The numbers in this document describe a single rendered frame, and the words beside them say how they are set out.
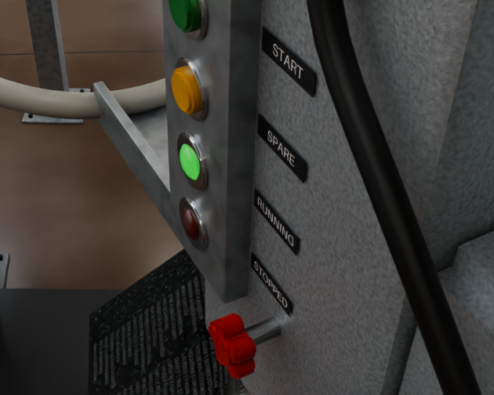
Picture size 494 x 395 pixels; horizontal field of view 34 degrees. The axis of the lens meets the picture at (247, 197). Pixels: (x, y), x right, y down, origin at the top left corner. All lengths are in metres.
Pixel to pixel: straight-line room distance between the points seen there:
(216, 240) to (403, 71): 0.21
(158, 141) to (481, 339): 0.60
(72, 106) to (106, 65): 2.14
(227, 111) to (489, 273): 0.16
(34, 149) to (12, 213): 0.30
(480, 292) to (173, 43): 0.22
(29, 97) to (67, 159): 1.71
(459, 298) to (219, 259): 0.19
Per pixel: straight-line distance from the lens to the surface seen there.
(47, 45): 2.67
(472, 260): 0.35
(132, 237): 2.32
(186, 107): 0.44
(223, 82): 0.41
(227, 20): 0.39
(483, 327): 0.34
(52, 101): 0.90
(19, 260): 2.30
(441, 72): 0.29
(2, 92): 0.91
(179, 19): 0.42
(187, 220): 0.50
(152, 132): 0.90
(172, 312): 1.17
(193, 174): 0.47
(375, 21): 0.31
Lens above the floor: 1.62
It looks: 42 degrees down
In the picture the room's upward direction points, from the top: 2 degrees clockwise
